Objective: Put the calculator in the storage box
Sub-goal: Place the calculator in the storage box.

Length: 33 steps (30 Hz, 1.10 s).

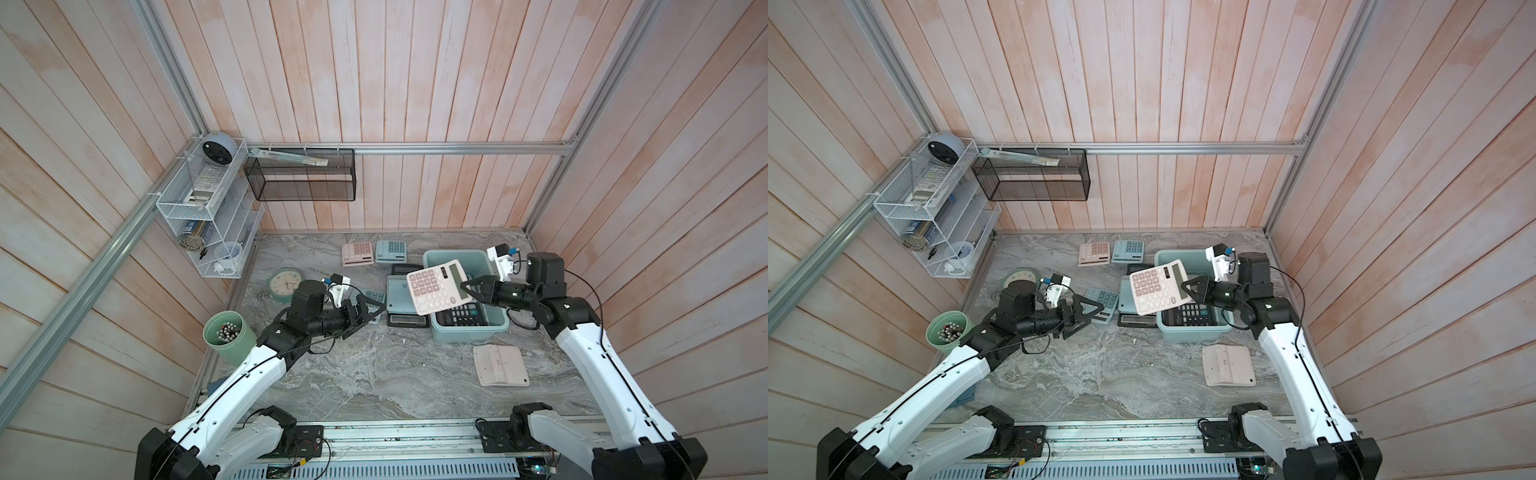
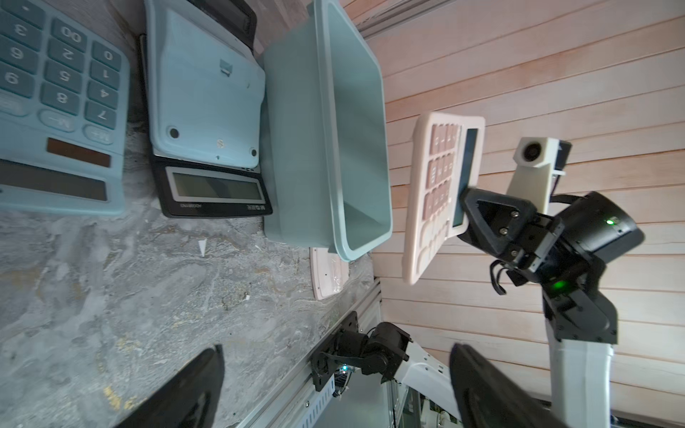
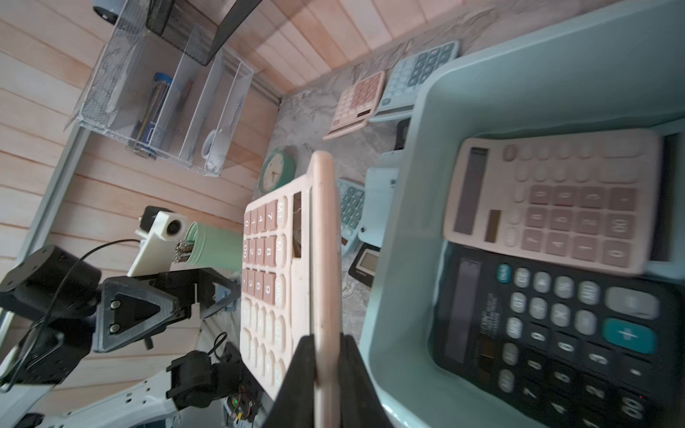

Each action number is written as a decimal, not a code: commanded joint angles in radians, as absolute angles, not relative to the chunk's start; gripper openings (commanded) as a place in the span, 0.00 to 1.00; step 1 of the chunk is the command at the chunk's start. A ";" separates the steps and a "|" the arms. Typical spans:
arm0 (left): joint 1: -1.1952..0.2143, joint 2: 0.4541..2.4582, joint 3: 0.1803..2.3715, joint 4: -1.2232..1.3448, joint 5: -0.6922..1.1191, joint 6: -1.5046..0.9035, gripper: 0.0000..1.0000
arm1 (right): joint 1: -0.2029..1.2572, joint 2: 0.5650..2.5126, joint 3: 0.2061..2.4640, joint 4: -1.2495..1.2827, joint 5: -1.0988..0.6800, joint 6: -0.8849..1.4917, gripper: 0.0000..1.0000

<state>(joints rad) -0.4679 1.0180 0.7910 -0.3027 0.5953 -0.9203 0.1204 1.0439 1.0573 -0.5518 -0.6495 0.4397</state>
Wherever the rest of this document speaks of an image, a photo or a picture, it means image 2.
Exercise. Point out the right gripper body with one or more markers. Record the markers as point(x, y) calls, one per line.
point(570, 250)

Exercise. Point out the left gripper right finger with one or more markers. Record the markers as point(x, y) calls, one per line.
point(488, 399)

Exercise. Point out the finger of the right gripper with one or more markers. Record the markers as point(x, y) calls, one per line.
point(495, 221)

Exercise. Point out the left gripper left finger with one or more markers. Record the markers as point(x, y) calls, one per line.
point(189, 399)

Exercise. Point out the mint green storage box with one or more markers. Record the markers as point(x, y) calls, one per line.
point(324, 147)

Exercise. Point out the large black desk calculator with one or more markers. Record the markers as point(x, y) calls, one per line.
point(197, 190)

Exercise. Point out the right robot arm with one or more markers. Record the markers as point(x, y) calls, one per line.
point(582, 330)

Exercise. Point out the upturned pink calculator right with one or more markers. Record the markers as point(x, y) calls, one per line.
point(329, 273)

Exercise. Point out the upturned light blue calculator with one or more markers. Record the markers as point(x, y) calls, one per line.
point(204, 86)

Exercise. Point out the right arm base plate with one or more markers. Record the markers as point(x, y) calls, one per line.
point(379, 352)

